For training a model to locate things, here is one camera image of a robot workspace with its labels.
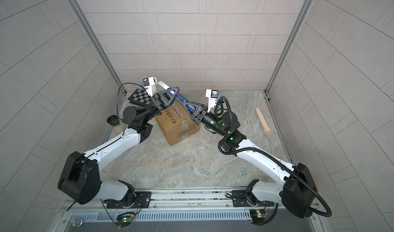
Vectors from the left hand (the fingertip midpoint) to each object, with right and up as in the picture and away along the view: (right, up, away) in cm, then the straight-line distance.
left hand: (181, 94), depth 57 cm
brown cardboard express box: (-6, -14, +21) cm, 26 cm away
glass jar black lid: (-43, -13, +29) cm, 54 cm away
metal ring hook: (-44, -52, +5) cm, 68 cm away
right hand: (+1, -5, +1) cm, 5 cm away
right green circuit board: (+33, -54, +11) cm, 64 cm away
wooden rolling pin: (+47, -21, +34) cm, 62 cm away
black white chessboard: (-37, +1, +51) cm, 63 cm away
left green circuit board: (-25, -54, +8) cm, 61 cm away
